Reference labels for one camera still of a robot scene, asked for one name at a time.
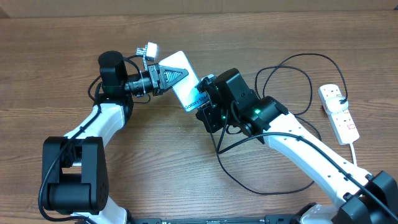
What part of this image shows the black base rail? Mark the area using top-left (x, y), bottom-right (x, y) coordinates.
top-left (127, 214), bottom-right (299, 224)

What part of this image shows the white power strip cord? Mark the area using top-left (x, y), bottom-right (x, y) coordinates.
top-left (349, 142), bottom-right (358, 166)

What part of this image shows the blue Samsung Galaxy smartphone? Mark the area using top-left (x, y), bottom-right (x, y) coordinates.
top-left (159, 51), bottom-right (209, 113)

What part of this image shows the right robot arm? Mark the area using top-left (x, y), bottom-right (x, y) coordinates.
top-left (196, 68), bottom-right (397, 224)

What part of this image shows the white power strip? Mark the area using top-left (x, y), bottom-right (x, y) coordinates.
top-left (318, 84), bottom-right (359, 145)

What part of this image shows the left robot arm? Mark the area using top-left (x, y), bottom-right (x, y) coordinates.
top-left (38, 47), bottom-right (197, 223)

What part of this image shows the white charger plug adapter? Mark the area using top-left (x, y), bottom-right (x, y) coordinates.
top-left (325, 96), bottom-right (349, 114)

